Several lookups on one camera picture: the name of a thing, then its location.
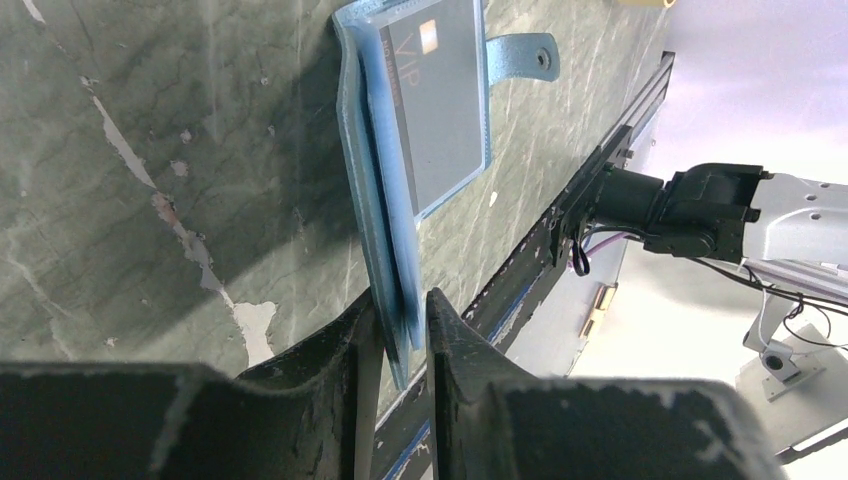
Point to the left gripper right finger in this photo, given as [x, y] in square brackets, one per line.
[493, 420]

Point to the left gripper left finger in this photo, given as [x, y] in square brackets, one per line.
[307, 413]

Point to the blue card holder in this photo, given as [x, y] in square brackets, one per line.
[378, 177]

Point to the grey VIP credit card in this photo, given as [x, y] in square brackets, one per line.
[434, 60]

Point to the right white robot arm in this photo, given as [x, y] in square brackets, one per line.
[727, 212]

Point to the beige oval tray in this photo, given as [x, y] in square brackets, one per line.
[663, 4]

